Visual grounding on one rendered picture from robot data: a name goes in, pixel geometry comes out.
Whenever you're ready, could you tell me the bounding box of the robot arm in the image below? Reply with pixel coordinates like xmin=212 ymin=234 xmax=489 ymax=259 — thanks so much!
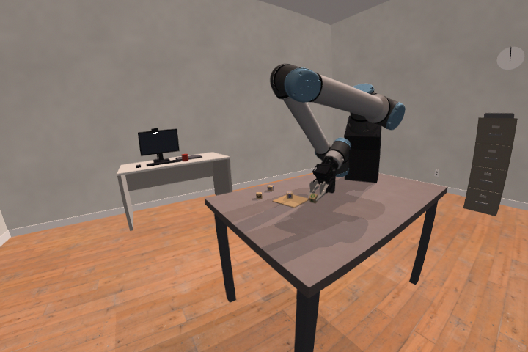
xmin=270 ymin=64 xmax=405 ymax=193

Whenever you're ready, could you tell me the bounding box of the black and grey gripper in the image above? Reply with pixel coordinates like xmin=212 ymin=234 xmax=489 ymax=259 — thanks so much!
xmin=308 ymin=156 xmax=339 ymax=202

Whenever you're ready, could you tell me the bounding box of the orange flat mat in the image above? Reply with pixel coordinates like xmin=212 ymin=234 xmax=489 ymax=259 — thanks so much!
xmin=272 ymin=195 xmax=308 ymax=208

